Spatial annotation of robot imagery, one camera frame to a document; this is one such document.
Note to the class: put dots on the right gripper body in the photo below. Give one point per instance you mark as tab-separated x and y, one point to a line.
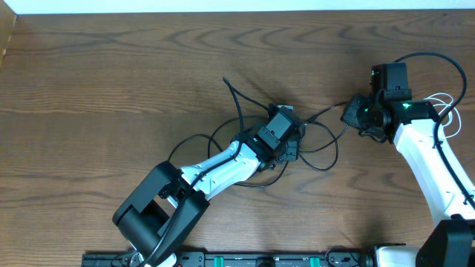
358	113

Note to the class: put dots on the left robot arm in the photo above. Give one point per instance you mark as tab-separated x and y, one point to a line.
161	212

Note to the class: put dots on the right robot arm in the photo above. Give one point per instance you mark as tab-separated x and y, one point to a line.
390	114

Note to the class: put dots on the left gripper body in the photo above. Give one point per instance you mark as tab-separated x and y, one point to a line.
289	151

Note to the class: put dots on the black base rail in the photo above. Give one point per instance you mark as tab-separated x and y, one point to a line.
337	257

